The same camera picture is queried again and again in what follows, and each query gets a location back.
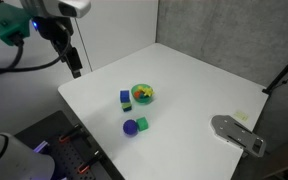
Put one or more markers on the upper orange black clamp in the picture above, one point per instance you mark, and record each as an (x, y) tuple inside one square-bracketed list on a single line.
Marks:
[(66, 136)]

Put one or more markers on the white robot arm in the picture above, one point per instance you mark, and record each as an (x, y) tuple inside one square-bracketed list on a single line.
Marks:
[(17, 160)]

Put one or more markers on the yellow sticky note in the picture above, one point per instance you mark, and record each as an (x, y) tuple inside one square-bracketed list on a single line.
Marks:
[(241, 115)]

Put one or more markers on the yellow spiky toy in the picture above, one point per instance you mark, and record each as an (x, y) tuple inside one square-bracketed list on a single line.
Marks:
[(148, 91)]

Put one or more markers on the green foam cube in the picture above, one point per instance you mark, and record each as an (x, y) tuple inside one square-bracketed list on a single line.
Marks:
[(142, 123)]

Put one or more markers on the green plastic bowl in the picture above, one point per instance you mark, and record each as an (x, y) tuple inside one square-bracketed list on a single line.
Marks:
[(144, 99)]

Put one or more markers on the green and blue foam block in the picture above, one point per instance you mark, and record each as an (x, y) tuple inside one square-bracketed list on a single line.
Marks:
[(126, 106)]

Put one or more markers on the purple spiky ball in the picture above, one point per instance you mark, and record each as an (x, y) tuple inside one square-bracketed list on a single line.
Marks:
[(130, 127)]

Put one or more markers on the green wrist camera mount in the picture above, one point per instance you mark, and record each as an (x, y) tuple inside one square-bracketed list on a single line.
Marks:
[(14, 24)]

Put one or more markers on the orange toy in bowl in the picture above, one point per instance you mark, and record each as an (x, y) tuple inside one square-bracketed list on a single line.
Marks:
[(137, 94)]

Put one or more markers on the orange black clamp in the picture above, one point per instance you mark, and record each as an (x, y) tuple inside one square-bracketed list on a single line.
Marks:
[(86, 165), (66, 136)]

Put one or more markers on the black tripod leg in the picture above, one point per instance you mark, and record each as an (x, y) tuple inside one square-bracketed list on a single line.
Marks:
[(277, 82)]

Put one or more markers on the black perforated base board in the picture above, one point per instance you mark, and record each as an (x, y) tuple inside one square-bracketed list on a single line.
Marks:
[(70, 155)]

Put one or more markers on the grey metal mounting plate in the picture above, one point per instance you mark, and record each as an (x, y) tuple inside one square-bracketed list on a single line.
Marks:
[(232, 131)]

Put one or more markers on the lower orange black clamp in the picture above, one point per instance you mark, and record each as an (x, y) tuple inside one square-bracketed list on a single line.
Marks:
[(86, 165)]

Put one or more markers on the blue foam cube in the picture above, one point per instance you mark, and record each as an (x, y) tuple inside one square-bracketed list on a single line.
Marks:
[(124, 96)]

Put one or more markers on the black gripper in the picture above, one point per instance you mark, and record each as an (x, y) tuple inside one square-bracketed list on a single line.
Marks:
[(48, 29)]

